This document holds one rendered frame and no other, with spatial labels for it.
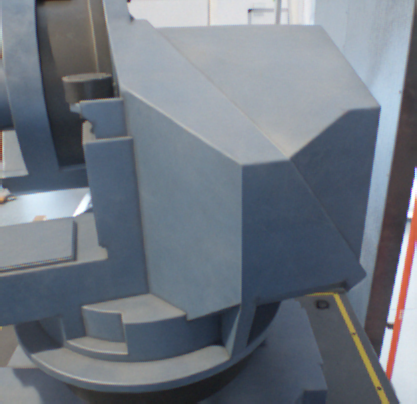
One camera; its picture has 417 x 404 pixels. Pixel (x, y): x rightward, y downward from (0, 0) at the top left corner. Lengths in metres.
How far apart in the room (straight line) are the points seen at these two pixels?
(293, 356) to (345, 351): 0.27
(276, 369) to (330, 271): 0.29
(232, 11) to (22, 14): 10.68
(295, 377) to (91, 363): 0.32
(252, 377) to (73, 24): 0.58
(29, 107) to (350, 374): 0.77
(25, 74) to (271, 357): 0.56
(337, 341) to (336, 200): 0.60
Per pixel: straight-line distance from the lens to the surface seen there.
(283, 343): 0.76
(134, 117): 0.45
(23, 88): 0.57
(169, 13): 11.30
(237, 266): 0.42
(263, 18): 11.27
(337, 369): 0.95
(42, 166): 0.61
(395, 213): 1.87
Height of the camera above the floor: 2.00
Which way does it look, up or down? 24 degrees down
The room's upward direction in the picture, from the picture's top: 2 degrees counter-clockwise
